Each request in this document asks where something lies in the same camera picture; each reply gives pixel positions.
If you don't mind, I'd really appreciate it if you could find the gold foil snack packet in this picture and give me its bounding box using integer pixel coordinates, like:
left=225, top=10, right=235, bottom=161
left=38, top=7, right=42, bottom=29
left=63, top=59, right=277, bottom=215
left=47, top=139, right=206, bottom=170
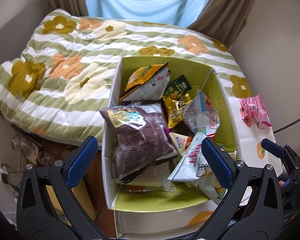
left=162, top=92, right=194, bottom=130

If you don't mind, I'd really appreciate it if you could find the light blue sheer curtain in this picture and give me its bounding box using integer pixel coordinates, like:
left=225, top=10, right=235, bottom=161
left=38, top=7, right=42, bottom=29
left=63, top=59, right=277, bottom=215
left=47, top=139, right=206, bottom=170
left=84, top=0, right=218, bottom=29

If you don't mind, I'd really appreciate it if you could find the grey-green snack bag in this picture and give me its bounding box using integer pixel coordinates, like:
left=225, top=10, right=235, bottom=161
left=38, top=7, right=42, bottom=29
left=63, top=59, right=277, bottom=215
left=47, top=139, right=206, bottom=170
left=167, top=131, right=228, bottom=205

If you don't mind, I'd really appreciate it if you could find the pink snack bag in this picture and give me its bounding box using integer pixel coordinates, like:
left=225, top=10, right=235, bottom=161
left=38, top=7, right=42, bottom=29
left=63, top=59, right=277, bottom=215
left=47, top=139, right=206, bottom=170
left=239, top=94, right=272, bottom=129

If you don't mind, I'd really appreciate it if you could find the clear plastic bag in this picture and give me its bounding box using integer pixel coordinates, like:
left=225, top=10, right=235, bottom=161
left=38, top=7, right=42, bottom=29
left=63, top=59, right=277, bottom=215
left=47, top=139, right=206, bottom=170
left=11, top=134, right=68, bottom=167

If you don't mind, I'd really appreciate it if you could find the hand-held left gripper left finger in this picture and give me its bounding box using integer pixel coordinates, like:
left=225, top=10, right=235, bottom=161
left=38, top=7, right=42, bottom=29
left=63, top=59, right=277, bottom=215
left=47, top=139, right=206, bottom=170
left=16, top=135, right=110, bottom=240

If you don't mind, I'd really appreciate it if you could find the white plain packet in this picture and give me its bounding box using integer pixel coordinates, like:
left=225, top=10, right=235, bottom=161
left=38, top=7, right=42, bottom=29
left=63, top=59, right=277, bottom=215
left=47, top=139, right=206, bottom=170
left=125, top=164, right=177, bottom=193

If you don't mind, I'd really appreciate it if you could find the white and orange snack packet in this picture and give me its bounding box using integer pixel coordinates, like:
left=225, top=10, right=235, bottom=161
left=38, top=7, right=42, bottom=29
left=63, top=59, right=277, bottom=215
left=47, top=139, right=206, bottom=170
left=169, top=131, right=193, bottom=155

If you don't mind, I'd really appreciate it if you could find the blue and white snack bag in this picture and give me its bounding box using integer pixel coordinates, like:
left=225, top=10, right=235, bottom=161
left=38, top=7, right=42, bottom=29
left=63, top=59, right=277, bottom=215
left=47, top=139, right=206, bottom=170
left=182, top=89, right=220, bottom=135

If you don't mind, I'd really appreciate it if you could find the black curved rod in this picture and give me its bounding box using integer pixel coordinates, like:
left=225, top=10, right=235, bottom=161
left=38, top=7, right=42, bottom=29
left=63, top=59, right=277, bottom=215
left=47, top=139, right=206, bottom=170
left=272, top=112, right=300, bottom=133

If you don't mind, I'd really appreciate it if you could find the white power strip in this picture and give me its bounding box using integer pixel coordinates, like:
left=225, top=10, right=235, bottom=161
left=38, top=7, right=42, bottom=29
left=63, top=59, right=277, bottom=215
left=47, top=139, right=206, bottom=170
left=0, top=162, right=12, bottom=183

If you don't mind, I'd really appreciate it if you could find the brown snack bag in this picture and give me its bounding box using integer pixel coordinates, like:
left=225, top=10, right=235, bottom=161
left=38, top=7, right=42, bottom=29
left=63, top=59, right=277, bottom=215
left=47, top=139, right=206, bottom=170
left=99, top=102, right=178, bottom=184

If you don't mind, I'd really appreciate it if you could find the dark green snack packet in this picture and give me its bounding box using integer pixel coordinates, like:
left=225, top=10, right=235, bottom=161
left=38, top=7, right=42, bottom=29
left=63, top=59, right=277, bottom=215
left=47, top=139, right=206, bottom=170
left=162, top=75, right=192, bottom=100

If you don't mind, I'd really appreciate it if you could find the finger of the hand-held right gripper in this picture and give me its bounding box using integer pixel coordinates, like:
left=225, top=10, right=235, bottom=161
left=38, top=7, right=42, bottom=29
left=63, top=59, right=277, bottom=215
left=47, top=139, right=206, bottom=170
left=261, top=139, right=294, bottom=160
left=282, top=179, right=298, bottom=197

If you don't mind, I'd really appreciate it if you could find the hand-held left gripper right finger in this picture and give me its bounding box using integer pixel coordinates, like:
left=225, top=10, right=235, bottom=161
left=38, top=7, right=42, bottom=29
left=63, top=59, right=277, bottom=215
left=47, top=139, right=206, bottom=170
left=190, top=137, right=284, bottom=240

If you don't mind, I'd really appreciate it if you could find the green cardboard box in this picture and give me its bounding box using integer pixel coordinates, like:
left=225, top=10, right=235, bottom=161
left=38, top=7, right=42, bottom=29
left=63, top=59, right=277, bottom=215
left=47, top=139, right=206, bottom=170
left=101, top=56, right=240, bottom=210

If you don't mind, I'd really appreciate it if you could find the floral striped blanket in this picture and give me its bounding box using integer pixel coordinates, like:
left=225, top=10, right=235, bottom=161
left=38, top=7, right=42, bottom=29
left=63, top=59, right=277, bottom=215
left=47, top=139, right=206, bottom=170
left=0, top=9, right=254, bottom=145

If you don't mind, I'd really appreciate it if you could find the yellow chip bag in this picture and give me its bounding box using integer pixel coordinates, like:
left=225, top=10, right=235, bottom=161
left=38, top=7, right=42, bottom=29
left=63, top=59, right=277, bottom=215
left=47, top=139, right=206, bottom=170
left=119, top=62, right=172, bottom=102

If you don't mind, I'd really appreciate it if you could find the yellow cardboard box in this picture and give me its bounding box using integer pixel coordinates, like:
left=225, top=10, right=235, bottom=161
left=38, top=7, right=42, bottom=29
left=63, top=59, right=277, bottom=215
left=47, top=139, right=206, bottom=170
left=46, top=177, right=97, bottom=223

